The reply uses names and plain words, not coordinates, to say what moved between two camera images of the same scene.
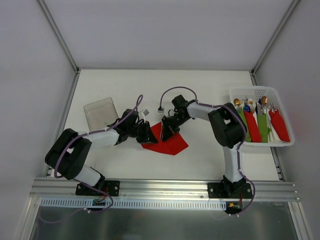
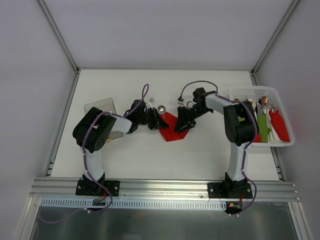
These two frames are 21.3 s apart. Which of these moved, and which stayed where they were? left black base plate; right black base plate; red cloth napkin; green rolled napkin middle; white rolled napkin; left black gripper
Moved: red cloth napkin; left black gripper
Stayed: white rolled napkin; green rolled napkin middle; left black base plate; right black base plate
